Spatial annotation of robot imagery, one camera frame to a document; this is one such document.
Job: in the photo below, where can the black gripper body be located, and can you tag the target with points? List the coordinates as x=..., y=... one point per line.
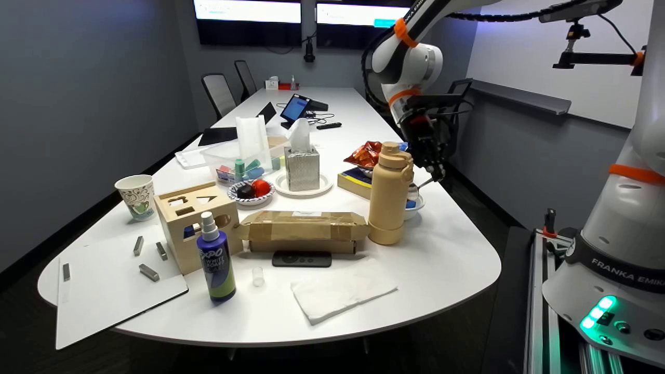
x=427, y=133

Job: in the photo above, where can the small spoon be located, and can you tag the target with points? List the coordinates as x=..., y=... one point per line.
x=424, y=183

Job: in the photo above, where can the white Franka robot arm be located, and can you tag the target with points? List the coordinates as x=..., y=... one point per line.
x=625, y=208

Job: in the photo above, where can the small bowl with red items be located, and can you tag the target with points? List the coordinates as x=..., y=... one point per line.
x=251, y=190

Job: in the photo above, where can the beige water bottle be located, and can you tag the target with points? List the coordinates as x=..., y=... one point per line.
x=388, y=199

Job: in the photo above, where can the black office chair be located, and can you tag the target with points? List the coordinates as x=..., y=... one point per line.
x=462, y=87
x=247, y=76
x=222, y=93

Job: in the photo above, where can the orange chip bag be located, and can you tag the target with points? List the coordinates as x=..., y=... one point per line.
x=364, y=155

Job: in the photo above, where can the blue snack bag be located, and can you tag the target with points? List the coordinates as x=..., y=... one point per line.
x=358, y=174

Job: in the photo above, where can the black remote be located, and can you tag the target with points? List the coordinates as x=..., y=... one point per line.
x=330, y=124

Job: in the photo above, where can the grey whiteboard ledge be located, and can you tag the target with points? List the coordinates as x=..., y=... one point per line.
x=520, y=95

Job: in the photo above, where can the white plate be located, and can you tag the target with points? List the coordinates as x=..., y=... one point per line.
x=325, y=187

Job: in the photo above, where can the grey tissue box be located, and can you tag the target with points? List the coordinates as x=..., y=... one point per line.
x=305, y=168

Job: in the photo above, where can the tablet with blue screen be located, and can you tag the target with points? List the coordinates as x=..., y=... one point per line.
x=297, y=109

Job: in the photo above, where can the white paper napkin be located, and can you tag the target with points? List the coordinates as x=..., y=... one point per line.
x=343, y=296

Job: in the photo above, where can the black phone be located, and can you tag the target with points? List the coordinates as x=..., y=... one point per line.
x=302, y=258

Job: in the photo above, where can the small black tablet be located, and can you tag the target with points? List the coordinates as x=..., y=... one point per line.
x=267, y=112

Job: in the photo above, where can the small white box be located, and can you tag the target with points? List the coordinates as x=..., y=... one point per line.
x=273, y=84

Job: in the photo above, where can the white plastic bag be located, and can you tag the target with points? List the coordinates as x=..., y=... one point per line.
x=254, y=138

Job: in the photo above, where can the clear plastic container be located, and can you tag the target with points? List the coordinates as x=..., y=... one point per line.
x=226, y=167

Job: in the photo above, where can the small clear cup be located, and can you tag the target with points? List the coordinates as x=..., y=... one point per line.
x=258, y=279

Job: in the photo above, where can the black laptop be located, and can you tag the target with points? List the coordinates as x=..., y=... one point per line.
x=220, y=136

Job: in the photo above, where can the blue spray bottle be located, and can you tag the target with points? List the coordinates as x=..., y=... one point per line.
x=217, y=263

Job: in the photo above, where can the white paper sheet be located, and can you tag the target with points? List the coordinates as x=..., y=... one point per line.
x=191, y=158

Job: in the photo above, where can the wooden shape sorter box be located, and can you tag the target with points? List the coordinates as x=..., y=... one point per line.
x=181, y=230

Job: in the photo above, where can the grey marker block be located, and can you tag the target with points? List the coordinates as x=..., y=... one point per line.
x=149, y=272
x=139, y=246
x=162, y=249
x=65, y=271

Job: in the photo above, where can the patterned paper cup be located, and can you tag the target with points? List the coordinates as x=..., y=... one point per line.
x=136, y=195

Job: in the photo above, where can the white board sheet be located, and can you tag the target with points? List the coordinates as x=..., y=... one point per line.
x=103, y=294

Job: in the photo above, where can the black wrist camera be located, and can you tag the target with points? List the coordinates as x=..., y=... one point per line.
x=430, y=105

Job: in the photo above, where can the wall monitor screen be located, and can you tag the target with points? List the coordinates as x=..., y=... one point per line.
x=247, y=11
x=347, y=13

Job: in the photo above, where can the aluminium profile base frame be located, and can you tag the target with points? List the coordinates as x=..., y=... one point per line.
x=538, y=312

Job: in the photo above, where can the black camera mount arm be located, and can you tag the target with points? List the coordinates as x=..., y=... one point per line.
x=603, y=58

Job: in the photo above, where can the grey exterior camera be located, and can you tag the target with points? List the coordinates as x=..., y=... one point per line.
x=579, y=9

